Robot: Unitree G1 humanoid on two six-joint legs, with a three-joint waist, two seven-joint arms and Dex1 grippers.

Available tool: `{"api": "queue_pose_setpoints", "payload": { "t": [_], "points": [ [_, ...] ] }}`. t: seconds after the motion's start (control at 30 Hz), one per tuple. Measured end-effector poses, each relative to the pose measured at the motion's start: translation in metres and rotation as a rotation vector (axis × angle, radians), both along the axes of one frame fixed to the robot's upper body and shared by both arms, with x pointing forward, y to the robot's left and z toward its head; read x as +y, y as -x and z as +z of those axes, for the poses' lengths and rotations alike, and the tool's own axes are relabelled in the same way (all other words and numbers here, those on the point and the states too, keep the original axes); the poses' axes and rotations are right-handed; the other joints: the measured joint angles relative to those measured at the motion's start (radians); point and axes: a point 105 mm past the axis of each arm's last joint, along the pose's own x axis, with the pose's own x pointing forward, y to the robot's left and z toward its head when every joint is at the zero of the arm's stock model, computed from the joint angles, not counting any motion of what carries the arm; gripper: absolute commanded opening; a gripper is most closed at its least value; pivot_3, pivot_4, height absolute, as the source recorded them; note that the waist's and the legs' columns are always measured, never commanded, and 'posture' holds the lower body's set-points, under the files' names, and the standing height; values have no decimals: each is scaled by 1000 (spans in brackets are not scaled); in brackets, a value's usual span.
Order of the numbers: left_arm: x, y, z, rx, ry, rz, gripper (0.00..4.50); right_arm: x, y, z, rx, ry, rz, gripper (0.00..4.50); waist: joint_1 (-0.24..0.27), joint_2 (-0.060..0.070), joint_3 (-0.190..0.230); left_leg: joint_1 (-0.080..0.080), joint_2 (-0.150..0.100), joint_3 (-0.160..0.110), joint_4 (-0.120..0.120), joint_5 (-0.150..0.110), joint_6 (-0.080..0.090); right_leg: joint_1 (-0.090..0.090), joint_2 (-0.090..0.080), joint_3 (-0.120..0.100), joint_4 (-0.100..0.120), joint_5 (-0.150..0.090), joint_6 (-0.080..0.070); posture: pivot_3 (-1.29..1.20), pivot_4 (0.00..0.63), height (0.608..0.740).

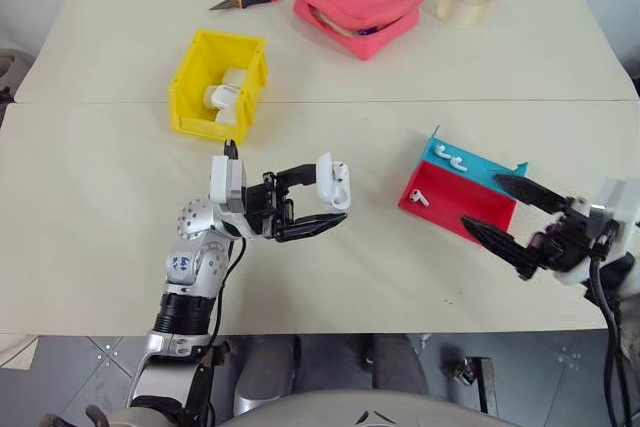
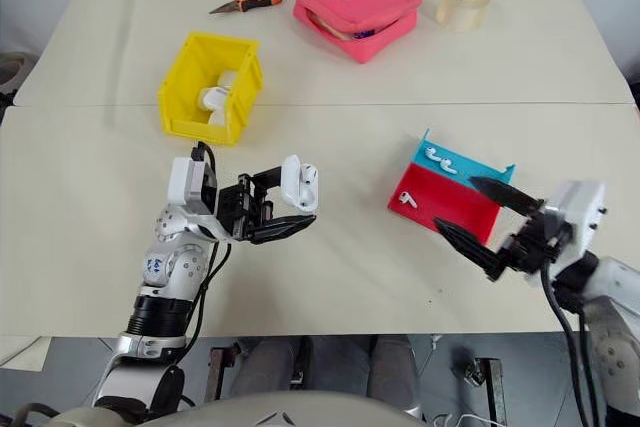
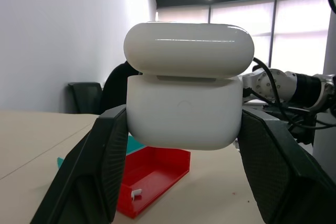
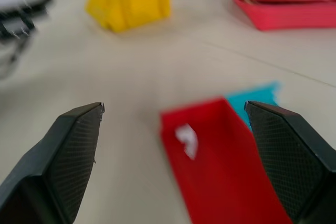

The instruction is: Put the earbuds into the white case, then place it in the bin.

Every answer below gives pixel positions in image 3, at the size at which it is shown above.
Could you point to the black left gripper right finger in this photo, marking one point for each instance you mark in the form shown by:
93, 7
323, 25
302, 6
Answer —
283, 171

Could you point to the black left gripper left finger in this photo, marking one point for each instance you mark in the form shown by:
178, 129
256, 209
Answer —
86, 171

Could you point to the white earbud charging case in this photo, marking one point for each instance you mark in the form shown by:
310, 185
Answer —
183, 108

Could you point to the red plastic bin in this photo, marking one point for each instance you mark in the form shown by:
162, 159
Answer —
155, 176

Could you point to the white earbud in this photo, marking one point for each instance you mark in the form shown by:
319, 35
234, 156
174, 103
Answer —
135, 194

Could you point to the teal plastic tray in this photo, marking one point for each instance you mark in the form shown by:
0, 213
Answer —
134, 146

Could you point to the black mesh office chair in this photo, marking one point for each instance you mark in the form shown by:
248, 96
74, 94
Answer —
85, 96

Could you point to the white window roller blinds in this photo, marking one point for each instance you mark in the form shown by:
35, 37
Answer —
296, 30

